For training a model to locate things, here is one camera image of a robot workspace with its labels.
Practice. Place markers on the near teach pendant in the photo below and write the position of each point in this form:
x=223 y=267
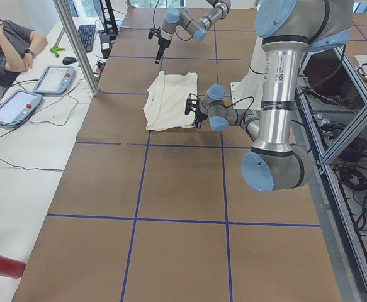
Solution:
x=16 y=109

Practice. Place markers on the aluminium frame post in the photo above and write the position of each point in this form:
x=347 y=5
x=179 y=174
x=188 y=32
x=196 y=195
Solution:
x=76 y=44

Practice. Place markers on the cream long-sleeve cat shirt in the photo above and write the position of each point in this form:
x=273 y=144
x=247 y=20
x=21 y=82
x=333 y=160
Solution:
x=166 y=101

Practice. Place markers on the black keyboard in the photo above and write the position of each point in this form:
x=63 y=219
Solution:
x=87 y=35

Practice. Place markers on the far teach pendant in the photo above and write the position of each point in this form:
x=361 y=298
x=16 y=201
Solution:
x=54 y=80

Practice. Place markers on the seated person grey shirt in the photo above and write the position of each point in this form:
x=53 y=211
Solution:
x=19 y=47

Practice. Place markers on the red cylinder bottle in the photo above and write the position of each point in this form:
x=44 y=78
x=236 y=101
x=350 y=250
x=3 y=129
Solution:
x=11 y=268

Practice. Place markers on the black computer mouse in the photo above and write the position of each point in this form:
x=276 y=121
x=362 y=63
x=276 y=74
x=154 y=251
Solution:
x=69 y=60

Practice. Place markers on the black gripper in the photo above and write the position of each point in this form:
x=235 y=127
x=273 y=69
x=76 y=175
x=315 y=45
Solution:
x=199 y=117
x=161 y=43

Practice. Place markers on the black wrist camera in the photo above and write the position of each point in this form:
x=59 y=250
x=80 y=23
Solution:
x=191 y=103
x=154 y=32

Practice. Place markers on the green plastic part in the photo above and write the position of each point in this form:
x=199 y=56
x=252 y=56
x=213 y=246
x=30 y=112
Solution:
x=55 y=50

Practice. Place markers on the black box with label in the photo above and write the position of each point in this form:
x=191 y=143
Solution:
x=106 y=46

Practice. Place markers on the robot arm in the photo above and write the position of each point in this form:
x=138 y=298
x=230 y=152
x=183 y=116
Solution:
x=287 y=29
x=175 y=17

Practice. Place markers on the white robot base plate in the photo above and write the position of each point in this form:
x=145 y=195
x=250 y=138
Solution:
x=244 y=93

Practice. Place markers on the teach pendant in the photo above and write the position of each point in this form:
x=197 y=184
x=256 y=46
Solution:
x=54 y=80
x=16 y=109

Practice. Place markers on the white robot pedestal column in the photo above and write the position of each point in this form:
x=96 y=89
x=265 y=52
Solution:
x=258 y=60

